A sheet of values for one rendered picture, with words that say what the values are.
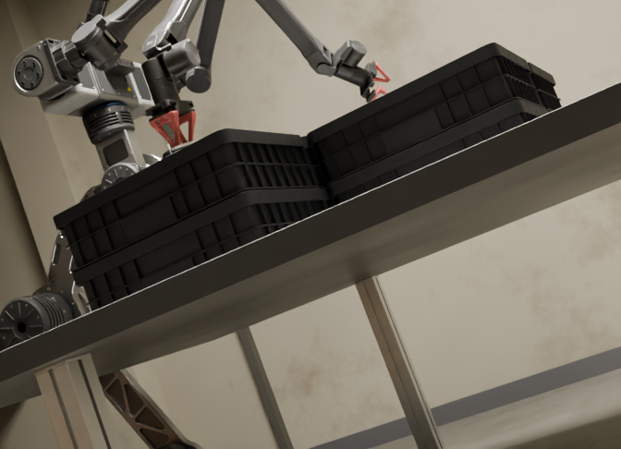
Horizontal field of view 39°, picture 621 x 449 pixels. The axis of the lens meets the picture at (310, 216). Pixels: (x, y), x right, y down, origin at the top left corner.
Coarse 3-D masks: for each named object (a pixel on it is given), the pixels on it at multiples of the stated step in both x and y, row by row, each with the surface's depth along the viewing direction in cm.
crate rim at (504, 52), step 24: (480, 48) 153; (504, 48) 158; (432, 72) 157; (456, 72) 155; (528, 72) 178; (384, 96) 161; (408, 96) 159; (336, 120) 165; (360, 120) 163; (312, 144) 168
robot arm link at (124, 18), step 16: (128, 0) 221; (144, 0) 219; (160, 0) 221; (96, 16) 219; (112, 16) 219; (128, 16) 218; (144, 16) 221; (80, 32) 217; (96, 32) 215; (112, 32) 218; (128, 32) 220; (80, 48) 216; (112, 64) 220
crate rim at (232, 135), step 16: (224, 128) 142; (192, 144) 144; (208, 144) 142; (272, 144) 155; (288, 144) 161; (160, 160) 147; (176, 160) 145; (128, 176) 149; (144, 176) 148; (112, 192) 151; (80, 208) 154; (96, 208) 153; (64, 224) 156
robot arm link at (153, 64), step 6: (162, 54) 189; (150, 60) 189; (156, 60) 189; (162, 60) 190; (144, 66) 190; (150, 66) 189; (156, 66) 189; (162, 66) 190; (144, 72) 190; (150, 72) 189; (156, 72) 189; (162, 72) 189; (168, 72) 191; (150, 78) 189; (156, 78) 189; (162, 78) 189; (168, 78) 191; (150, 84) 191
